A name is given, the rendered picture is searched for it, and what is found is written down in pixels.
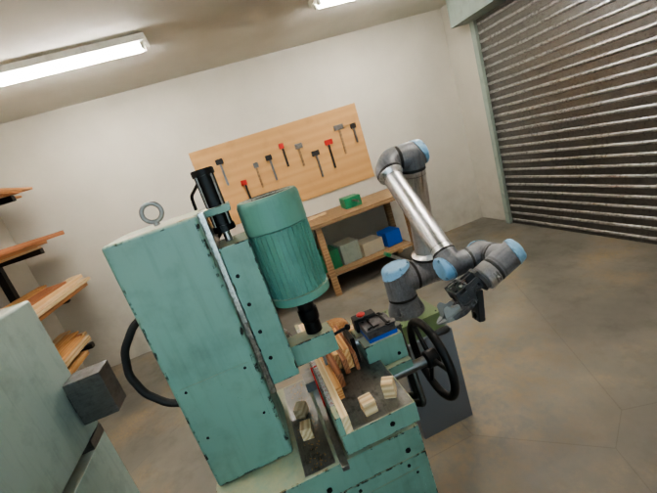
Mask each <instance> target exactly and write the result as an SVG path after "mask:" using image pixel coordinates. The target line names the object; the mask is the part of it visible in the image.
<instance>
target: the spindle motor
mask: <svg viewBox="0 0 657 493"><path fill-rule="evenodd" d="M237 212H238V214H239V217H240V220H241V224H242V226H243V228H244V231H245V233H246V235H247V236H248V238H249V241H250V243H251V246H252V248H253V251H254V254H255V256H256V259H257V262H258V264H259V267H260V269H261V272H262V275H263V277H264V280H265V282H266V285H267V288H268V290H269V293H270V295H271V297H272V300H273V302H274V305H275V307H277V308H291V307H295V306H299V305H302V304H305V303H308V302H310V301H312V300H314V299H316V298H318V297H319V296H321V295H322V294H323V293H325V292H326V291H327V290H328V288H329V280H328V277H327V274H326V271H325V268H324V265H323V262H322V259H321V257H320V254H319V251H318V248H317V245H316V242H315V239H314V236H313V233H312V230H311V227H310V224H309V221H308V218H307V216H306V212H305V209H304V206H303V203H302V200H301V198H300V195H299V192H298V189H297V188H296V187H295V186H294V185H292V186H287V187H283V188H280V189H277V190H274V191H271V192H268V193H265V194H262V195H259V196H256V197H253V198H251V199H248V200H245V201H243V202H240V203H238V204H237Z"/></svg>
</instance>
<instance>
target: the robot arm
mask: <svg viewBox="0 0 657 493"><path fill-rule="evenodd" d="M429 159H430V155H429V150H428V149H427V147H426V145H425V144H424V143H423V142H422V141H421V140H419V139H415V140H412V141H409V142H406V143H403V144H400V145H397V146H394V147H390V148H388V149H386V150H385V151H384V152H383V153H382V154H381V155H380V157H379V158H378V160H377V163H376V167H375V174H376V178H377V180H378V181H379V183H380V184H381V185H386V187H387V189H388V190H389V192H390V193H391V195H392V196H393V198H394V199H395V201H396V202H397V204H399V206H400V207H401V209H402V210H403V212H404V213H405V215H406V216H407V218H408V219H409V221H410V225H411V231H412V237H413V243H414V248H415V250H414V251H413V252H412V260H411V261H408V260H407V259H397V260H394V261H391V262H390V263H387V264H386V265H385V266H384V267H383V268H382V270H381V275H382V281H383V283H384V286H385V289H386V293H387V296H388V300H389V307H388V314H389V317H390V318H391V317H393V318H395V320H396V321H400V322H402V321H410V320H411V319H412V318H417V317H419V316H420V315H421V314H422V313H423V312H424V310H425V308H424V304H423V302H422V301H421V300H420V298H419V297H418V296H417V293H416V290H418V289H420V288H423V287H425V286H428V285H430V284H433V283H435V282H438V281H441V280H444V281H449V280H452V279H453V280H452V281H451V282H450V283H449V284H448V285H447V286H446V287H444V289H445V291H446V292H447V293H448V295H449V296H450V298H452V300H450V301H448V302H447V303H443V302H439V303H438V304H437V309H438V311H439V314H440V316H439V318H438V320H437V325H439V326H440V325H444V324H447V323H451V322H453V321H455V320H458V319H460V318H462V317H463V316H465V315H466V314H468V313H469V312H470V310H471V314H472V318H473V319H475V320H476V321H478V322H484V321H485V320H486V318H485V307H484V296H483V290H485V291H487V290H488V289H493V288H494V287H496V286H497V285H498V284H499V283H500V282H501V281H502V280H503V279H505V278H506V277H507V276H508V275H509V274H510V273H511V272H512V271H513V270H515V269H516V268H517V267H518V266H519V265H520V264H522V262H523V261H524V260H525V259H526V258H527V254H526V251H525V250H524V248H523V247H522V246H521V245H520V244H519V243H518V242H516V241H514V240H512V239H507V240H505V241H504V242H503V243H502V244H499V243H492V242H487V241H484V240H477V241H473V242H471V243H470V244H469V245H468V246H467V247H465V248H462V249H459V250H457V249H456V248H455V246H454V245H453V244H452V243H451V242H450V240H449V239H448V237H447V236H446V235H445V233H444V232H443V230H442V229H441V228H440V226H439V225H438V223H437V222H436V220H435V219H434V218H433V216H432V212H431V205H430V198H429V192H428V185H427V178H426V171H425V169H426V166H425V164H426V163H428V162H429ZM461 275H463V276H461ZM459 276H461V277H460V278H459V279H456V277H459ZM451 283H453V284H452V285H451V286H450V284H451ZM481 289H483V290H481Z"/></svg>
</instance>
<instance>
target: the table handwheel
mask: <svg viewBox="0 0 657 493"><path fill-rule="evenodd" d="M418 328H420V329H422V330H423V331H424V333H425V334H426V335H427V336H428V338H429V339H430V340H431V342H432V343H433V345H434V346H435V348H436V349H435V348H433V347H431V348H428V346H427V344H426V342H425V340H424V339H423V337H422V335H421V333H420V331H419V329H418ZM407 333H408V339H409V343H410V346H411V349H412V352H413V354H414V356H415V358H416V359H415V360H413V364H414V365H413V366H412V367H410V368H409V369H407V370H405V371H403V372H401V373H398V374H396V375H394V377H395V379H396V380H399V379H401V378H403V377H406V376H408V375H410V374H412V373H414V372H416V371H418V370H421V371H422V373H423V374H424V376H425V378H426V379H427V380H428V382H429V383H430V385H431V386H432V387H433V388H434V390H435V391H436V392H437V393H438V394H439V395H440V396H441V397H443V398H444V399H446V400H448V401H455V400H456V399H457V398H458V397H459V395H460V381H459V377H458V374H457V371H456V368H455V365H454V363H453V360H452V358H451V356H450V354H449V352H448V350H447V348H446V347H445V345H444V343H443V342H442V340H441V339H440V337H438V335H437V334H436V333H435V332H434V330H433V329H432V328H431V327H430V326H429V325H428V324H427V323H426V322H424V321H423V320H421V319H419V318H412V319H411V320H410V321H409V322H408V326H407ZM416 336H417V337H418V339H419V341H420V343H421V345H422V347H423V349H424V351H422V352H421V353H420V350H419V348H418V345H417V342H416ZM442 361H443V363H442ZM436 366H438V367H440V368H442V369H443V370H444V371H445V372H447V374H448V377H449V381H450V386H451V390H450V391H447V390H446V389H445V388H444V387H443V386H442V385H441V384H440V383H439V382H438V381H437V380H436V379H435V378H434V367H436Z"/></svg>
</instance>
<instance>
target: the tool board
mask: <svg viewBox="0 0 657 493"><path fill-rule="evenodd" d="M189 157H190V159H191V162H192V164H193V167H194V169H195V171H196V170H199V169H202V168H205V167H208V166H213V168H214V171H215V172H214V175H215V178H216V180H217V183H218V185H219V188H220V191H221V193H222V196H223V198H224V201H225V202H229V203H230V206H231V210H229V213H230V215H231V218H232V220H234V221H235V224H236V225H238V224H241V220H240V217H239V214H238V212H237V204H238V203H240V202H243V201H245V200H248V199H251V198H253V197H256V196H259V195H262V194H265V193H268V192H271V191H274V190H277V189H280V188H283V187H287V186H292V185H294V186H295V187H296V188H297V189H298V192H299V195H300V198H301V200H302V201H303V202H304V201H307V200H309V199H312V198H314V197H317V196H320V195H323V194H325V193H328V192H331V191H334V190H337V189H340V188H342V187H345V186H348V185H351V184H354V183H357V182H359V181H362V180H365V179H368V178H371V177H374V173H373V170H372V163H371V160H370V156H369V152H368V149H367V145H366V142H365V138H364V134H363V131H362V127H361V123H360V120H359V117H358V114H357V110H356V106H355V103H353V104H350V105H346V106H343V107H340V108H337V109H333V110H330V111H327V112H321V113H318V114H315V115H311V116H308V117H305V118H302V119H298V120H295V121H293V122H289V123H286V124H283V125H280V126H276V127H273V128H270V129H267V130H263V131H260V132H257V133H253V134H250V135H247V136H244V137H240V138H238V139H235V140H232V141H228V142H225V143H222V144H218V145H215V146H212V147H209V148H205V149H202V150H199V151H195V152H192V153H189Z"/></svg>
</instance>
